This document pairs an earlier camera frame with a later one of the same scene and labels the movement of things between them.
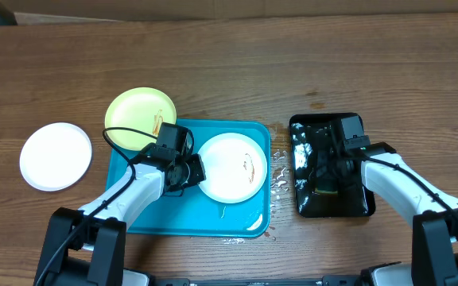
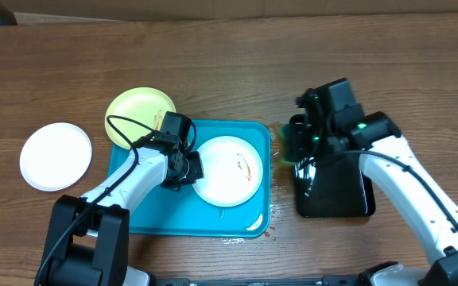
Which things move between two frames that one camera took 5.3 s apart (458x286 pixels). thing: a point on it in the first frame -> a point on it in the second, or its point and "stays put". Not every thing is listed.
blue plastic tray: x=196 y=212 stays put
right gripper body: x=330 y=169 -> x=318 y=142
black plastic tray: x=329 y=182 stays put
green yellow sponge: x=325 y=191 -> x=290 y=141
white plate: x=56 y=156 stays put
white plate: x=234 y=168 stays put
